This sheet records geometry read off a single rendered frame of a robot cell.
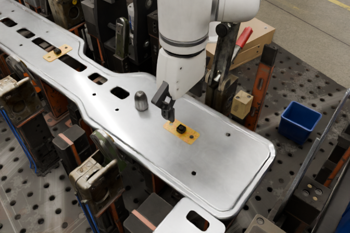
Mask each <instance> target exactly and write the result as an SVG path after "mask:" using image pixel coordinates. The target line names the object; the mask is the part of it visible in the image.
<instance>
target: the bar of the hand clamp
mask: <svg viewBox="0 0 350 233"><path fill-rule="evenodd" d="M240 24H241V23H240V22H221V23H220V24H218V25H217V26H216V33H217V35H218V39H217V44H216V49H215V54H214V59H213V62H212V68H211V73H210V78H209V83H208V85H210V86H211V85H213V84H214V83H215V81H214V80H213V78H214V76H216V75H217V72H218V71H220V72H222V73H221V78H220V82H219V86H218V90H221V85H222V82H223V81H224V80H225V79H226V78H227V77H228V73H229V69H230V64H231V60H232V56H233V52H234V48H235V44H236V39H237V36H238V32H239V28H240Z"/></svg>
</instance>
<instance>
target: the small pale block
mask: <svg viewBox="0 0 350 233"><path fill-rule="evenodd" d="M252 101H253V96H252V95H250V94H248V93H246V92H244V91H242V90H240V91H239V92H238V93H237V94H236V96H235V97H234V98H233V102H232V108H231V113H230V115H231V116H232V118H231V119H232V120H234V121H236V122H238V123H240V124H241V125H243V126H244V124H245V120H246V117H247V116H248V115H249V112H250V109H251V105H252Z"/></svg>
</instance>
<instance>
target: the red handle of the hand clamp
mask: <svg viewBox="0 0 350 233"><path fill-rule="evenodd" d="M252 33H253V30H252V28H251V27H245V29H244V30H243V32H242V33H241V35H240V37H239V38H238V40H237V41H236V44H235V48H234V52H233V56H232V60H231V64H230V66H231V65H232V63H233V62H234V60H235V58H236V57H237V55H238V54H239V52H240V50H241V49H243V47H244V45H245V44H246V42H247V41H248V39H249V37H250V36H251V34H252ZM221 73H222V72H220V71H219V72H218V73H217V75H216V76H214V78H213V80H214V81H215V83H217V84H219V82H220V78H221Z"/></svg>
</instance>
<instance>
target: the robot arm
mask: <svg viewBox="0 0 350 233"><path fill-rule="evenodd" d="M260 3H261V0H157V5H158V27H159V42H160V44H161V46H162V48H161V49H160V50H159V55H158V60H157V73H156V85H157V92H156V94H155V95H154V97H153V98H152V100H151V103H153V104H154V105H155V106H157V107H158V108H160V109H161V115H162V117H163V118H164V119H165V120H169V121H170V122H172V123H173V122H174V121H175V108H173V105H174V103H175V101H176V99H179V98H180V97H182V96H183V95H184V94H185V93H186V92H187V91H188V90H189V92H190V93H192V94H194V95H195V96H197V97H201V96H202V89H203V84H202V82H203V81H204V80H205V77H204V75H205V73H206V71H207V65H208V63H209V61H210V57H209V56H207V55H206V45H207V43H217V39H218V35H217V33H216V26H217V25H218V24H220V23H221V22H247V21H250V20H252V19H253V18H254V17H255V16H256V15H257V13H258V11H259V9H260ZM168 90H169V91H168ZM167 96H168V97H170V98H171V100H170V102H169V103H167V102H166V101H165V99H166V97H167Z"/></svg>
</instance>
